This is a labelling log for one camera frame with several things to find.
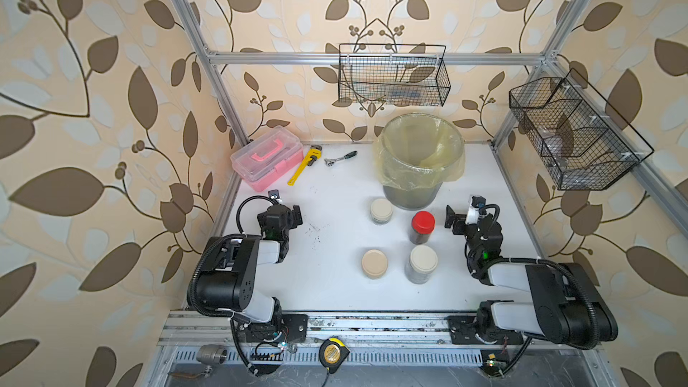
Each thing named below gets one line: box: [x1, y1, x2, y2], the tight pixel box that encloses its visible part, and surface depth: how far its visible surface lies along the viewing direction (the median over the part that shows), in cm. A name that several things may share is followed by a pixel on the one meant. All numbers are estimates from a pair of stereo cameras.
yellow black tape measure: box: [318, 337, 351, 374], surface depth 70 cm
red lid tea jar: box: [409, 210, 437, 245], surface depth 86 cm
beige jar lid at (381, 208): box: [369, 197, 394, 219], surface depth 96 cm
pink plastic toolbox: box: [230, 125, 305, 193], surface depth 107 cm
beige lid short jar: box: [361, 249, 388, 280], surface depth 82 cm
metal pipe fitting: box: [196, 344, 228, 365], surface depth 69 cm
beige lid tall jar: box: [404, 244, 439, 285], surface depth 77 cm
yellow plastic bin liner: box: [372, 112, 466, 190], surface depth 91 cm
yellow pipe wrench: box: [286, 145, 323, 186], surface depth 115 cm
